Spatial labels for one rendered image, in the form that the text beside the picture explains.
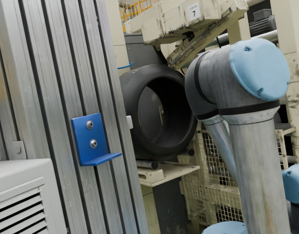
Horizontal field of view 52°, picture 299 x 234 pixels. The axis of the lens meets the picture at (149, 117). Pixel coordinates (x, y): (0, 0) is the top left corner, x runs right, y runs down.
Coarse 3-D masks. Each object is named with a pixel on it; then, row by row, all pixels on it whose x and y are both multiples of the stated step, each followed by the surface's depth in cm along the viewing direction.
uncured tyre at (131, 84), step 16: (128, 80) 170; (144, 80) 170; (160, 80) 206; (176, 80) 182; (128, 96) 165; (160, 96) 210; (176, 96) 208; (128, 112) 164; (176, 112) 212; (192, 112) 189; (176, 128) 210; (192, 128) 187; (144, 144) 168; (160, 144) 206; (176, 144) 180; (160, 160) 179
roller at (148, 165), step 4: (136, 160) 186; (140, 160) 183; (144, 160) 180; (148, 160) 178; (136, 164) 185; (140, 164) 181; (144, 164) 177; (148, 164) 174; (152, 164) 171; (156, 164) 173; (152, 168) 172; (156, 168) 173
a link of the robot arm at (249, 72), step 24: (240, 48) 54; (264, 48) 54; (216, 72) 58; (240, 72) 53; (264, 72) 53; (288, 72) 56; (216, 96) 60; (240, 96) 55; (264, 96) 53; (240, 120) 57; (264, 120) 56; (240, 144) 58; (264, 144) 57; (240, 168) 59; (264, 168) 57; (240, 192) 61; (264, 192) 57; (264, 216) 58
